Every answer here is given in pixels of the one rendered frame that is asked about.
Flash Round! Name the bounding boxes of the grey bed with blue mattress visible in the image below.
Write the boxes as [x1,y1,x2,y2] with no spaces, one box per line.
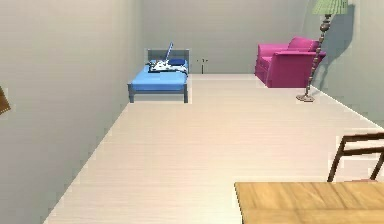
[127,48,191,104]

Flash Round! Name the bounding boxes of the white patterned cloth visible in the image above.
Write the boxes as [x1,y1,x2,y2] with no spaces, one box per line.
[145,59,189,75]

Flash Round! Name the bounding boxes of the magenta armchair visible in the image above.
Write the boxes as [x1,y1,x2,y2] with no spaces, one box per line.
[254,36,327,89]

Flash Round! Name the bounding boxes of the floor lamp with green shade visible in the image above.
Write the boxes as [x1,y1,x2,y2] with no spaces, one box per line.
[295,0,350,103]

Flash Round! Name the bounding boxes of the light wooden table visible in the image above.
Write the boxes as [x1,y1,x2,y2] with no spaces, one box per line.
[234,180,384,224]

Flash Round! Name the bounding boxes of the dark brown wooden chair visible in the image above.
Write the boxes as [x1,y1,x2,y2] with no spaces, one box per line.
[326,132,384,183]

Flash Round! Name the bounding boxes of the brown framed picture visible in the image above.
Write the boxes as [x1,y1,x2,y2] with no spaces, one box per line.
[0,85,12,117]

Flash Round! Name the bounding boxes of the small dark wall fixture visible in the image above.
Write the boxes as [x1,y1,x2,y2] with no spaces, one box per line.
[196,58,209,75]

